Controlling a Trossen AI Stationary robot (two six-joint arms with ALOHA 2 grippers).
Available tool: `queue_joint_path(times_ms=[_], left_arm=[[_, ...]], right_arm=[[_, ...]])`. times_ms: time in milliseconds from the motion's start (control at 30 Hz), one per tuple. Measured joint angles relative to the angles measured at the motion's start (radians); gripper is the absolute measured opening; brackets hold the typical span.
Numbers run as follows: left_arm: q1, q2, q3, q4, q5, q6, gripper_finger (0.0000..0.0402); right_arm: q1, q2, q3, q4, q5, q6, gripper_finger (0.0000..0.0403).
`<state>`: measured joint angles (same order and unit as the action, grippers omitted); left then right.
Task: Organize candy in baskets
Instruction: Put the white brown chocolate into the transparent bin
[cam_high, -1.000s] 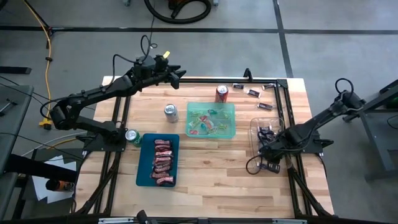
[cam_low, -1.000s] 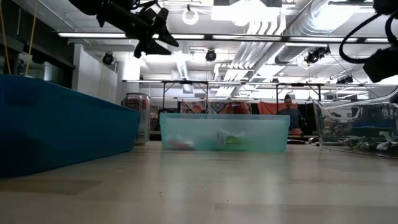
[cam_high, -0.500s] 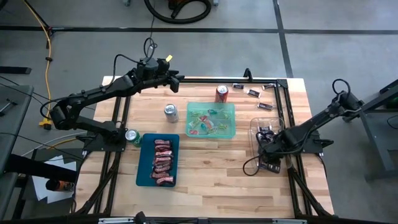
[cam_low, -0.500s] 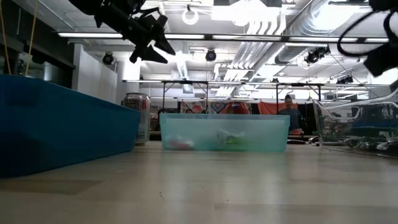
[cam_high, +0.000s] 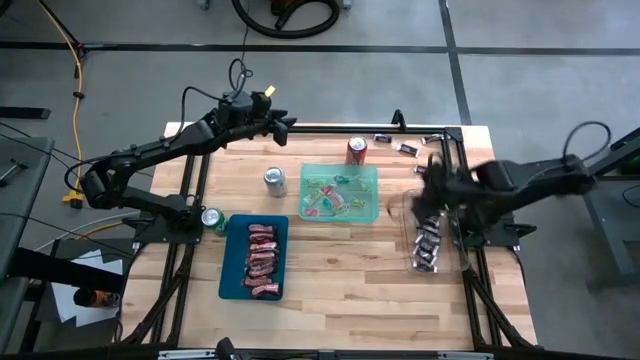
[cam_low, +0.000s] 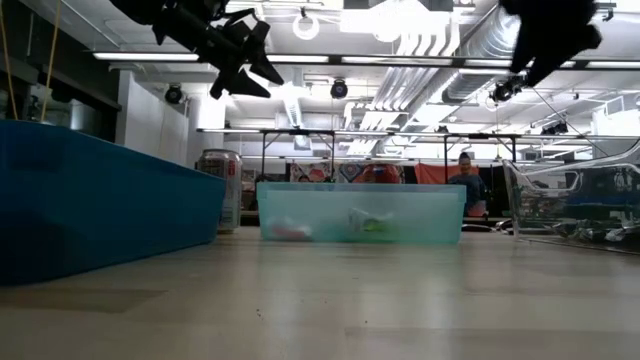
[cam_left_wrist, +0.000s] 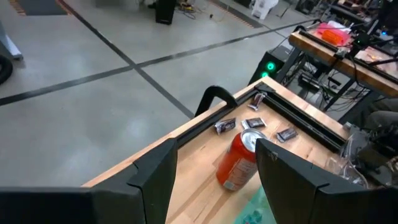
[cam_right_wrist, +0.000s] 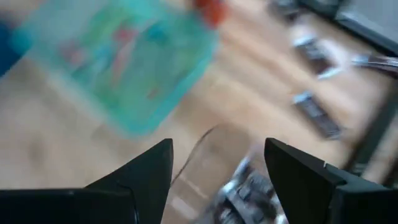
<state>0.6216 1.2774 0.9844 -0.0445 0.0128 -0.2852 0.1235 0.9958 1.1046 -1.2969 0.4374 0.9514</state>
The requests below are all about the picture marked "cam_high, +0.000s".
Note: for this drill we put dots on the clear plastic basket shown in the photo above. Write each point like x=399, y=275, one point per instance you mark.
x=460, y=250

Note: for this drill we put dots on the white paper sheets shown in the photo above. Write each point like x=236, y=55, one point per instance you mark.
x=92, y=262

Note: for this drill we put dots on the green hard candy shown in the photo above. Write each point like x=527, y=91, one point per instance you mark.
x=316, y=184
x=358, y=204
x=365, y=186
x=342, y=210
x=312, y=199

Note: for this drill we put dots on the orange and black bottle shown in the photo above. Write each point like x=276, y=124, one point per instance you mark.
x=97, y=298

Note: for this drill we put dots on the grey metal desk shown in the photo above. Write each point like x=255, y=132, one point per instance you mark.
x=605, y=220

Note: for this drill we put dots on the green translucent plastic basket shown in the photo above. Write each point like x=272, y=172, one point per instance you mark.
x=365, y=215

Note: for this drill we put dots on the red hard candy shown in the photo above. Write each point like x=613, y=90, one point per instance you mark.
x=311, y=212
x=331, y=191

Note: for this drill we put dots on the black arched bracket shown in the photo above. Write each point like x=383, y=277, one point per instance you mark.
x=398, y=114

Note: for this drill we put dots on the black rounded object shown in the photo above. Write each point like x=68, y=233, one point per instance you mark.
x=225, y=350

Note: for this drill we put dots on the grey side table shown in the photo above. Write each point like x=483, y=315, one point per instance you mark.
x=20, y=210

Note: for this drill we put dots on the silver soda can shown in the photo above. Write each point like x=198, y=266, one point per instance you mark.
x=275, y=181

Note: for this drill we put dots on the grey hand tool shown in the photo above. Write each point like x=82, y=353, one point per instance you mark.
x=12, y=170

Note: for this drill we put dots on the blue hard candy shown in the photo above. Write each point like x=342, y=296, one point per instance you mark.
x=333, y=203

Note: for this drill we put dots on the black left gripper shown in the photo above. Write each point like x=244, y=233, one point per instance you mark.
x=245, y=124

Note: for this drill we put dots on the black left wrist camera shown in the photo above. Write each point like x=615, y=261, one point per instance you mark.
x=261, y=102

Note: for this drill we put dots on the black aluminium table frame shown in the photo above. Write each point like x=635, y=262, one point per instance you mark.
x=325, y=129

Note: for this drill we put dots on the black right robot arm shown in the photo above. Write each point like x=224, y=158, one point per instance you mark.
x=530, y=182

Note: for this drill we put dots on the green soda can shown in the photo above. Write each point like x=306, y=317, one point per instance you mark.
x=214, y=221

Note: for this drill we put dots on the black slanted bar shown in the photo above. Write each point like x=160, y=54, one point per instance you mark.
x=60, y=270

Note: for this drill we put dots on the red soda can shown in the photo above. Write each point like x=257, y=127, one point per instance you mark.
x=357, y=150

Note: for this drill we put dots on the black flat bar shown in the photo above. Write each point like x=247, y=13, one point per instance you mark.
x=25, y=113

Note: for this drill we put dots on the silver metal bracket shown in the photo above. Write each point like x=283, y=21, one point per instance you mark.
x=185, y=354
x=465, y=355

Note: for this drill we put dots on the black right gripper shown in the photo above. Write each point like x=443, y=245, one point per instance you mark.
x=450, y=185

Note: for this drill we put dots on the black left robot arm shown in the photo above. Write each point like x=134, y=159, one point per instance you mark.
x=160, y=147

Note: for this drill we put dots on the dark blue plastic basket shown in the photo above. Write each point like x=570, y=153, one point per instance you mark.
x=232, y=260

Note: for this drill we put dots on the teal hard candy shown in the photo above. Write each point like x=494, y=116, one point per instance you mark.
x=342, y=180

